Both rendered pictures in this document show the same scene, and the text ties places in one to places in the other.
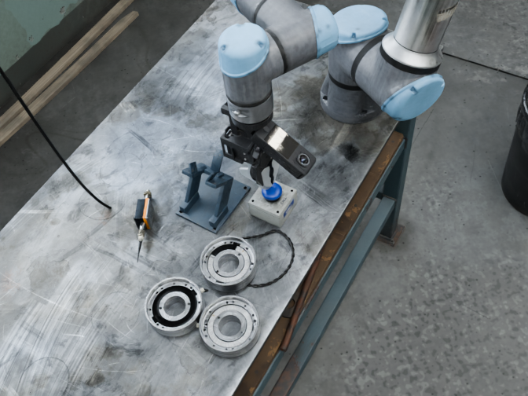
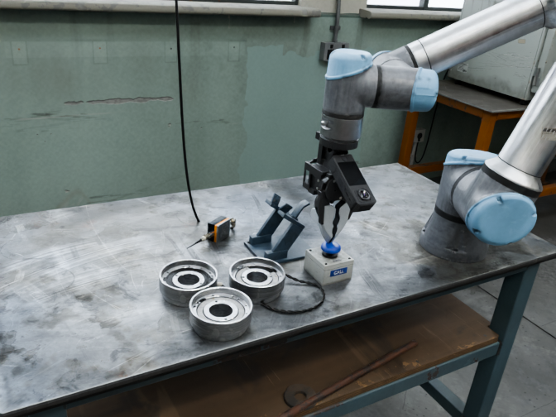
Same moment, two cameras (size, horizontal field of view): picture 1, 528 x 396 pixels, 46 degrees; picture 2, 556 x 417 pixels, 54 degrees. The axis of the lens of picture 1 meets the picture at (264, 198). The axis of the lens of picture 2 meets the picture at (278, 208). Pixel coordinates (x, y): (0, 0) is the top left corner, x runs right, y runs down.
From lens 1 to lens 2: 0.57 m
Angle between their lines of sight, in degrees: 34
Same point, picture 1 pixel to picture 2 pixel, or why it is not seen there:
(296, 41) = (395, 76)
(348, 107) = (441, 237)
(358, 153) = (432, 275)
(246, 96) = (335, 103)
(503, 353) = not seen: outside the picture
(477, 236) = not seen: outside the picture
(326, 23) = (428, 76)
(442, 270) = not seen: outside the picture
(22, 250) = (116, 214)
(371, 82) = (464, 194)
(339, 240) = (384, 377)
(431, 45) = (530, 164)
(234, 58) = (337, 58)
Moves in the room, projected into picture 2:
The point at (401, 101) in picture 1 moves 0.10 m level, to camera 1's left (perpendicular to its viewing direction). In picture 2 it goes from (483, 207) to (428, 194)
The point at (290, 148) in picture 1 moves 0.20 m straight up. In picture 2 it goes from (357, 181) to (374, 67)
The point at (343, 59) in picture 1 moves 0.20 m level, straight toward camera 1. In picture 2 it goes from (449, 179) to (412, 208)
